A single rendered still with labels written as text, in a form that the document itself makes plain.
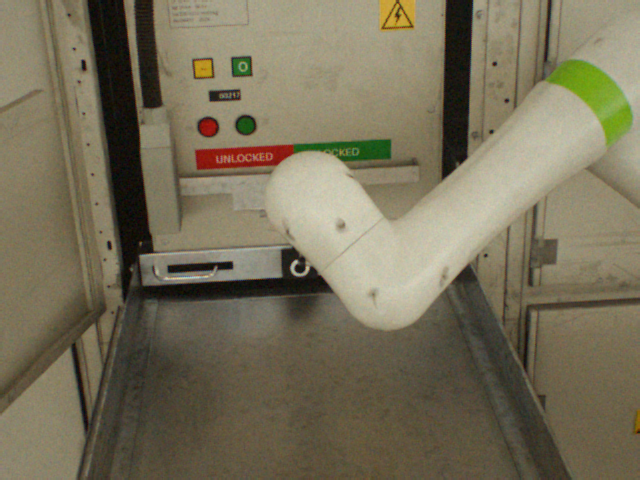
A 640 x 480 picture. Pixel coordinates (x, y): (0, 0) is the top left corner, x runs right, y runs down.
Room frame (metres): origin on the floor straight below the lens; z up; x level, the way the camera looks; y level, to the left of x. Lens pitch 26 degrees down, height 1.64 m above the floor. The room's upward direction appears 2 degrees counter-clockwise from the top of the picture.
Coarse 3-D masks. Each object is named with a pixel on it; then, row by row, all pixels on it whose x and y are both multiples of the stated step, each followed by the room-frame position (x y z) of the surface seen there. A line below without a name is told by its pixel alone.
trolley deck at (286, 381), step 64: (192, 320) 1.39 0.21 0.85; (256, 320) 1.38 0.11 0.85; (320, 320) 1.37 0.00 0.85; (448, 320) 1.36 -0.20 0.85; (192, 384) 1.20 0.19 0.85; (256, 384) 1.19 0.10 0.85; (320, 384) 1.19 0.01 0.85; (384, 384) 1.18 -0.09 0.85; (448, 384) 1.18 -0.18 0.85; (192, 448) 1.05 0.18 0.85; (256, 448) 1.04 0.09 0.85; (320, 448) 1.04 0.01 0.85; (384, 448) 1.03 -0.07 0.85; (448, 448) 1.03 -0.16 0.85
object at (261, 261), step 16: (144, 256) 1.48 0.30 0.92; (176, 256) 1.48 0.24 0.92; (192, 256) 1.48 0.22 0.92; (208, 256) 1.49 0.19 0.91; (224, 256) 1.49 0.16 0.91; (240, 256) 1.49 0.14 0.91; (256, 256) 1.49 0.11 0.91; (272, 256) 1.49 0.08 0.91; (144, 272) 1.48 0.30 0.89; (176, 272) 1.48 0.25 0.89; (192, 272) 1.48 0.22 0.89; (208, 272) 1.49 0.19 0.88; (224, 272) 1.49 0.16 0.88; (240, 272) 1.49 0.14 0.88; (256, 272) 1.49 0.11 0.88; (272, 272) 1.49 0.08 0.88
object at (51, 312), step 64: (0, 0) 1.36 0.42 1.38; (0, 64) 1.33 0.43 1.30; (64, 64) 1.43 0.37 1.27; (0, 128) 1.28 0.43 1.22; (0, 192) 1.28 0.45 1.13; (64, 192) 1.43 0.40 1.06; (0, 256) 1.26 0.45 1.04; (64, 256) 1.40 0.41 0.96; (0, 320) 1.23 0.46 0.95; (64, 320) 1.37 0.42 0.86; (0, 384) 1.20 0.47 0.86
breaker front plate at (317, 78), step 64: (128, 0) 1.49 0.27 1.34; (256, 0) 1.50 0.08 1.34; (320, 0) 1.51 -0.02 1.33; (192, 64) 1.50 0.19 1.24; (256, 64) 1.50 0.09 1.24; (320, 64) 1.51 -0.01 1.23; (384, 64) 1.51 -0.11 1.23; (192, 128) 1.50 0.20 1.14; (256, 128) 1.50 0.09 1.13; (320, 128) 1.51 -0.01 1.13; (384, 128) 1.51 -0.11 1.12; (256, 192) 1.50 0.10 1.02; (384, 192) 1.51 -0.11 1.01
